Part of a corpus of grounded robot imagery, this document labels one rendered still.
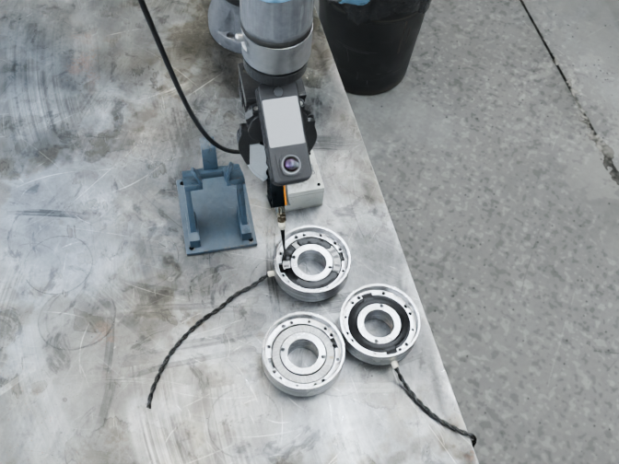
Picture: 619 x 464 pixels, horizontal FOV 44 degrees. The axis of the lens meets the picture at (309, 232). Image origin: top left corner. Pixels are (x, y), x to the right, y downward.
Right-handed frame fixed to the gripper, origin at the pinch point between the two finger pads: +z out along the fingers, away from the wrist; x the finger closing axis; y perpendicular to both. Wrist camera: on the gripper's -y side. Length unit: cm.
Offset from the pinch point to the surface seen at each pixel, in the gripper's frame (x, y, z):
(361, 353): -7.2, -22.2, 9.6
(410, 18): -53, 89, 63
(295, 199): -3.4, 2.8, 10.3
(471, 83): -78, 91, 93
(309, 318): -1.7, -16.0, 10.0
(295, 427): 2.5, -28.9, 13.1
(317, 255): -4.9, -6.2, 11.4
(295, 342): 0.7, -18.7, 10.6
